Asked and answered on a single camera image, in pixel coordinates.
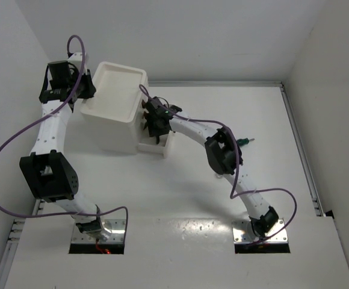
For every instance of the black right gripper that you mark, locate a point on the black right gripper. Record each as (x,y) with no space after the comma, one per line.
(154,130)

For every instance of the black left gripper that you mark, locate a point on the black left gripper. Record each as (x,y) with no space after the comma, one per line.
(91,89)

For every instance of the white bottom drawer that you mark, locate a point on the white bottom drawer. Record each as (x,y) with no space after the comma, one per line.
(148,144)

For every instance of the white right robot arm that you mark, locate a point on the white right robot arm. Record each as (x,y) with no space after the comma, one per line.
(223,154)

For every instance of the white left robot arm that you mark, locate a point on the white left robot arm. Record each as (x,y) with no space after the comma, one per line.
(51,178)

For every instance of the white drawer cabinet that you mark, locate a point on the white drawer cabinet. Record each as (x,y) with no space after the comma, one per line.
(112,120)

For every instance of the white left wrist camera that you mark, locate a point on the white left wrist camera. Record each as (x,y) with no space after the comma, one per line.
(76,61)

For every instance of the green handled screwdriver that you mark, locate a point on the green handled screwdriver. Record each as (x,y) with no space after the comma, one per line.
(244,141)

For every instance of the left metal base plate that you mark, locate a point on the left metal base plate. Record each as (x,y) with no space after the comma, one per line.
(113,233)

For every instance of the metal base plate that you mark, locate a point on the metal base plate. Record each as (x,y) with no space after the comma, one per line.
(113,233)
(244,234)

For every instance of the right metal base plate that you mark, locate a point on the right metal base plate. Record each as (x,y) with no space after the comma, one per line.
(244,234)

